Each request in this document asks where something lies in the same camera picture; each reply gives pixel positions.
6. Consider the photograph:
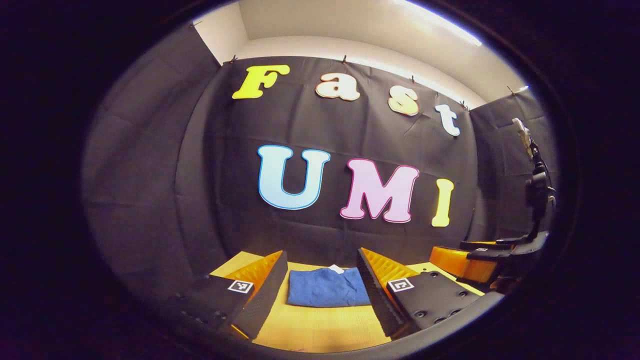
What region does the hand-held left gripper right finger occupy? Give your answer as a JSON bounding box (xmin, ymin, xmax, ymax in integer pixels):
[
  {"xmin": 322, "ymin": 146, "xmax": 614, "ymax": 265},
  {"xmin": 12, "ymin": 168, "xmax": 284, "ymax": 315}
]
[{"xmin": 356, "ymin": 247, "xmax": 505, "ymax": 341}]

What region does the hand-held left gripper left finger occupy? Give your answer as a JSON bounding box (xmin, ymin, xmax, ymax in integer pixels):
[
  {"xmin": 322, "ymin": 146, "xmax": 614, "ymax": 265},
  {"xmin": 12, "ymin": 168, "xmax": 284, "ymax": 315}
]
[{"xmin": 167, "ymin": 250, "xmax": 290, "ymax": 341}]

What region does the blue corduroy jacket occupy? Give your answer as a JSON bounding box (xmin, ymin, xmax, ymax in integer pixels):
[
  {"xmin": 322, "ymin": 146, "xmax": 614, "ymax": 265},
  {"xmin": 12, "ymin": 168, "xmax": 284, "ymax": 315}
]
[{"xmin": 286, "ymin": 266, "xmax": 372, "ymax": 308}]

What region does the black backdrop cloth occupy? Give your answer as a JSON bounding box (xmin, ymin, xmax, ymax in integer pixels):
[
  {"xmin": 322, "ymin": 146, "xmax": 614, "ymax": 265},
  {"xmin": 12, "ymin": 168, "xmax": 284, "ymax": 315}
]
[{"xmin": 82, "ymin": 22, "xmax": 558, "ymax": 311}]

